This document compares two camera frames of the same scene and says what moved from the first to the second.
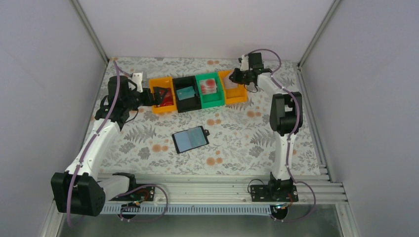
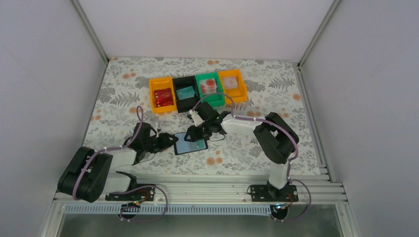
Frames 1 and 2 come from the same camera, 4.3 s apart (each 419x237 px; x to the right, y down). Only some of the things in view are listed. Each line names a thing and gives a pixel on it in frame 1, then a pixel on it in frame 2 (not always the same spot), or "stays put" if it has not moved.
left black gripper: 156,100 -> 165,142
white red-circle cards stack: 208,86 stays put
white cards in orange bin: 228,84 stays put
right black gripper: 234,77 -> 194,137
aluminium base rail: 216,187 stays put
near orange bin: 168,102 stays put
